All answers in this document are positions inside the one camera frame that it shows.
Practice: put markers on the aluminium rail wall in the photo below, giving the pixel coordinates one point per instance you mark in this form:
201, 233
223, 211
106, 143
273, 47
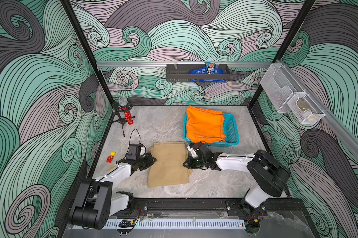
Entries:
345, 136
165, 63

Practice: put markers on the teal plastic basket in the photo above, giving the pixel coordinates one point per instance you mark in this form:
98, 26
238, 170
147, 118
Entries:
230, 131

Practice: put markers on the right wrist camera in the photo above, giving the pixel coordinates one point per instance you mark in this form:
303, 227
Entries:
197, 148

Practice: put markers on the orange pants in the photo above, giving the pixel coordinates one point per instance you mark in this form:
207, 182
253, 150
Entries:
204, 125

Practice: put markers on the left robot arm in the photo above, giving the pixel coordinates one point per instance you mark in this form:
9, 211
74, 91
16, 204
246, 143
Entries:
95, 203

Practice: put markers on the blue snack package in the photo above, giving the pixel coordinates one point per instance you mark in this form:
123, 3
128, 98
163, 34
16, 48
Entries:
208, 69

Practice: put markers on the aluminium rail right wall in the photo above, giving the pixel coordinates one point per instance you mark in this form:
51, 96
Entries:
345, 136

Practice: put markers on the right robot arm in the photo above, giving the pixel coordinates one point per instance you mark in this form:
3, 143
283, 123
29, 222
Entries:
270, 176

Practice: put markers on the black frame post left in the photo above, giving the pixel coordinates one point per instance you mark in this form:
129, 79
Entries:
82, 39

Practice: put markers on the black frame post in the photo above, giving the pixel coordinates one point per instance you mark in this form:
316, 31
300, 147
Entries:
82, 39
295, 27

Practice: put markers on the small clear plastic bin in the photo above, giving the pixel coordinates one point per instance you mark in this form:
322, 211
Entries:
305, 109

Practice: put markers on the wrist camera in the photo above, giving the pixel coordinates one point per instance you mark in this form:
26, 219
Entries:
135, 151
197, 148

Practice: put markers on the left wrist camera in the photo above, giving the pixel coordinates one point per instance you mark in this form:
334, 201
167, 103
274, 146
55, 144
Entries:
135, 151

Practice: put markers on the tan pants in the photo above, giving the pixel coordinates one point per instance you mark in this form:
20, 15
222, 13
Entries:
168, 168

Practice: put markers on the clear plastic wall bin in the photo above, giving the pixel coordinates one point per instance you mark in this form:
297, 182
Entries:
280, 84

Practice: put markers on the aluminium rail back wall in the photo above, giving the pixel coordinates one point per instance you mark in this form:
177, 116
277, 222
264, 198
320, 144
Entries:
165, 63

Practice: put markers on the black microphone tripod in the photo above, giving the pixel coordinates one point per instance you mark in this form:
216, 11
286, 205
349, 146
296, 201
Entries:
121, 117

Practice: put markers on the black frame post right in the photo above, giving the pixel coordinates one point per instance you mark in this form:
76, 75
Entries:
295, 27

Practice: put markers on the black wall shelf basket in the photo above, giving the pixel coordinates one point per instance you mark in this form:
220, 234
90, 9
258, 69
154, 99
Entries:
180, 73

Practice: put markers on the white slotted cable duct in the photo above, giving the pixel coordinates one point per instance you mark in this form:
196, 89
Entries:
194, 223

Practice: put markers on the small red yellow toy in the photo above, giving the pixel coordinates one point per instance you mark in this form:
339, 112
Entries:
111, 157

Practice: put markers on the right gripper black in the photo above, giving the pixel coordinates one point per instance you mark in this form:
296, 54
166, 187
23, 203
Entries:
191, 164

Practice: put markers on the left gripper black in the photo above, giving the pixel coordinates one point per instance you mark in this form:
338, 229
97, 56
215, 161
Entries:
150, 159

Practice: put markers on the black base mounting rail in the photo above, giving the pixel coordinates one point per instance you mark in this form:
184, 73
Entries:
232, 206

